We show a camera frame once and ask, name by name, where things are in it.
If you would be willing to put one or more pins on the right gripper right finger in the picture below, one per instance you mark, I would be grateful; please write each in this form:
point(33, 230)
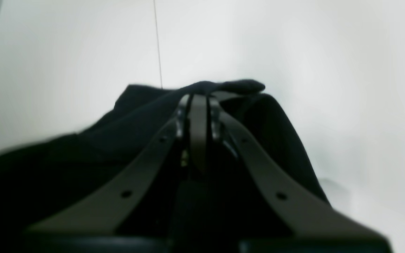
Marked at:
point(309, 218)

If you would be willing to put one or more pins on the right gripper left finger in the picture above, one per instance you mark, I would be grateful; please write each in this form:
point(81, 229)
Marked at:
point(102, 212)

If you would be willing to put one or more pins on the black T-shirt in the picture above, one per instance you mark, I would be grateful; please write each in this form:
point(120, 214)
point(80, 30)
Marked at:
point(39, 180)

